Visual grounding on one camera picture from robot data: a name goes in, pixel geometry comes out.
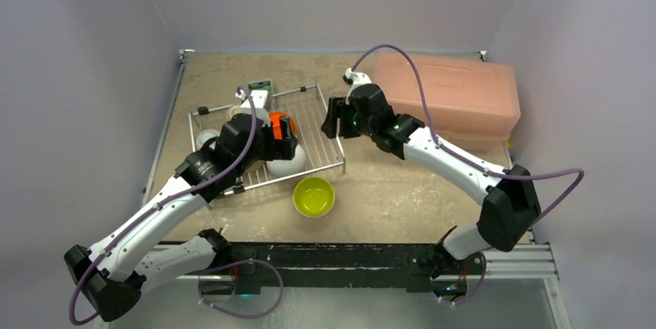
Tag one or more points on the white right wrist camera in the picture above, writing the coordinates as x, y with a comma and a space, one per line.
355, 79

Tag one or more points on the pink plastic storage box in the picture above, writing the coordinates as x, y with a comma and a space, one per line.
473, 104

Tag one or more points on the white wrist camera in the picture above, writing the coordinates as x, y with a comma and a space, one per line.
261, 100
355, 79

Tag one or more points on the yellow green bowl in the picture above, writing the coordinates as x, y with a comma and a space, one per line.
314, 197

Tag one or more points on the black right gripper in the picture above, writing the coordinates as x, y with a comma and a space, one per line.
334, 117

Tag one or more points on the silver wire dish rack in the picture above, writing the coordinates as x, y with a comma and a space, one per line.
306, 106

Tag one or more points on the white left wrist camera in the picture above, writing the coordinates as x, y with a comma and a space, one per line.
261, 100

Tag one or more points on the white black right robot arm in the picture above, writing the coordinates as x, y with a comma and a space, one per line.
508, 207

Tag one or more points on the beige speckled ceramic bowl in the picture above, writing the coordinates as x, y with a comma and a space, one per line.
237, 110

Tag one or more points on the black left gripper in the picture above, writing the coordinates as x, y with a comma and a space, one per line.
282, 149

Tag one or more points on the plain white bowl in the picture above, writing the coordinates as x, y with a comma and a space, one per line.
206, 135

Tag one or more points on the green white card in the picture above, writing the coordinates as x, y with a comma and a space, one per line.
262, 85

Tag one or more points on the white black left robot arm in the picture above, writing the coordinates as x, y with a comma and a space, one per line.
115, 272

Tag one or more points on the black aluminium mounting rail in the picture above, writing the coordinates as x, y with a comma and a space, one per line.
416, 268

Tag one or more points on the white orange bowl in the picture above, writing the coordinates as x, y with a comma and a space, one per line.
281, 168

